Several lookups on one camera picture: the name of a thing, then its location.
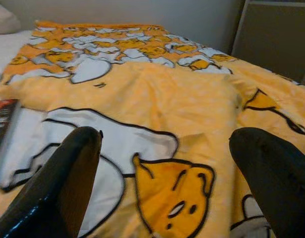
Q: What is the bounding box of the dark cover book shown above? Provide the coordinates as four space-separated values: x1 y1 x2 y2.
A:
0 98 21 184

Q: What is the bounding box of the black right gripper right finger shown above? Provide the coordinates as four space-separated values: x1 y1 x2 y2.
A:
229 127 305 238

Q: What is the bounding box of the beige plush pillow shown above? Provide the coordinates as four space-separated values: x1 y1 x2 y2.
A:
0 2 21 35

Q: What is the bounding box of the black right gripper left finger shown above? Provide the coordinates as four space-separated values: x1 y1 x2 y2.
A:
0 126 103 238

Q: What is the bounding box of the yellow egg print blanket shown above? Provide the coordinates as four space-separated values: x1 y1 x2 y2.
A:
0 20 305 238

